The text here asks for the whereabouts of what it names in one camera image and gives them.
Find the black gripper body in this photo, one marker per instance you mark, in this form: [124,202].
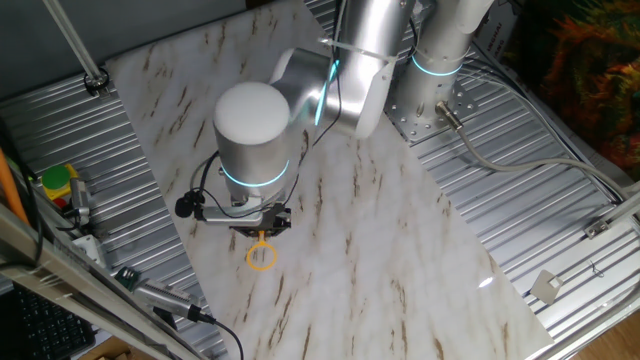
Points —
[272,217]

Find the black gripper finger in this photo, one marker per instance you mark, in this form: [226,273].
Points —
[251,233]
[272,232]

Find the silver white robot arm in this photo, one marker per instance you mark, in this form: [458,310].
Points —
[250,150]

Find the marble pattern table sheet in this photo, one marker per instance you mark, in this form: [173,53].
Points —
[400,275]

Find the small silver metal device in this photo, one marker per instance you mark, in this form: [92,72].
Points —
[79,197]

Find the brown cardboard box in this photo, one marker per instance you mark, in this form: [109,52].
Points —
[112,356]

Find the grey box with red button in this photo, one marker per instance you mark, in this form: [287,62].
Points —
[61,203]

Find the yellow emergency stop box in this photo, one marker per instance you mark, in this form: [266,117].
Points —
[55,177]

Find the black keyboard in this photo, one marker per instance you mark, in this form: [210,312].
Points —
[50,330]

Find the orange pole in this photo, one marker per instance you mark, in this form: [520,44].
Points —
[10,190]

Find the silver tripod pole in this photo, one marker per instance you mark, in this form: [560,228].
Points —
[75,45]

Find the colourful patterned cloth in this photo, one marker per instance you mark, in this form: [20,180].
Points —
[590,75]

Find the short aluminium profile bar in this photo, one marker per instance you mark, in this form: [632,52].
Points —
[625,207]

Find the silver ribbed camera device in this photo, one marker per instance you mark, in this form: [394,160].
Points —
[165,297]

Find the aluminium frame bar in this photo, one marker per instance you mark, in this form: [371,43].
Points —
[75,280]

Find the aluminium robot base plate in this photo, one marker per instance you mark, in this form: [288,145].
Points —
[462,102]

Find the metal corner bracket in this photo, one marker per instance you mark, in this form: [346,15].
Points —
[596,229]

